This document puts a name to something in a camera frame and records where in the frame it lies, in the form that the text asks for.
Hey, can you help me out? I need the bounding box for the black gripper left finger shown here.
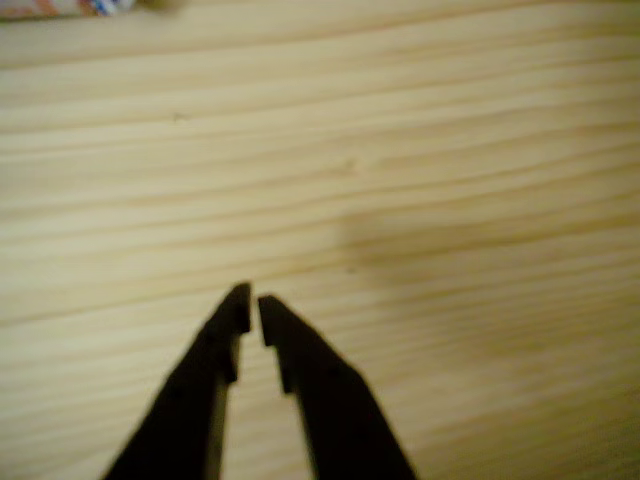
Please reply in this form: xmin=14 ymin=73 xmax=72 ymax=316
xmin=102 ymin=282 xmax=252 ymax=480

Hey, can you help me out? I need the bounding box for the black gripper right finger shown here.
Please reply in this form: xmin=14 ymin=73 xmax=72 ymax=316
xmin=257 ymin=294 xmax=419 ymax=480

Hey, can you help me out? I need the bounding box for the small red white object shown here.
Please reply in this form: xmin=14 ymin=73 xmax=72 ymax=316
xmin=0 ymin=0 xmax=136 ymax=20

